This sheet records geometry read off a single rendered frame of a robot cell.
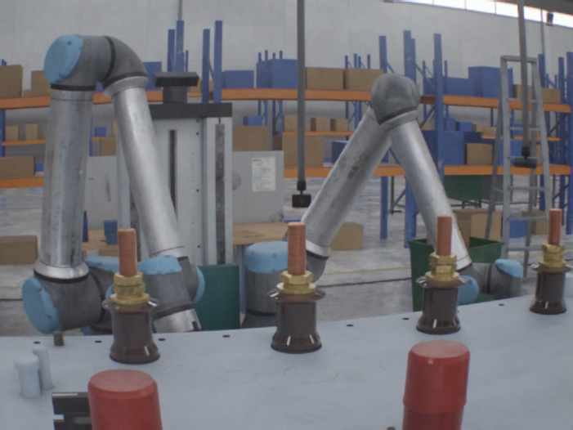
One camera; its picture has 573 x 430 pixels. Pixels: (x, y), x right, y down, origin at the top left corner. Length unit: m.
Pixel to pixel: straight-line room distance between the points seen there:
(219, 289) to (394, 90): 0.75
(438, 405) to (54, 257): 1.17
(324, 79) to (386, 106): 7.59
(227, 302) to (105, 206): 3.84
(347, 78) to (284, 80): 0.90
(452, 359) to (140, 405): 0.31
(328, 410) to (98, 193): 5.03
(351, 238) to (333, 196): 7.53
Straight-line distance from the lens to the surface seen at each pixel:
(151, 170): 1.61
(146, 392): 0.64
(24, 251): 8.95
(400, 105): 1.87
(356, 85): 9.47
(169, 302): 1.39
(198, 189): 2.10
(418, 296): 5.64
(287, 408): 0.93
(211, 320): 2.09
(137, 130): 1.64
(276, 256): 1.96
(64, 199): 1.66
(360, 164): 2.04
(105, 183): 5.83
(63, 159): 1.64
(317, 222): 2.09
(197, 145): 2.09
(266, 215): 6.07
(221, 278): 2.07
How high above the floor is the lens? 1.73
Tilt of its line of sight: 7 degrees down
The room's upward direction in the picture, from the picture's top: straight up
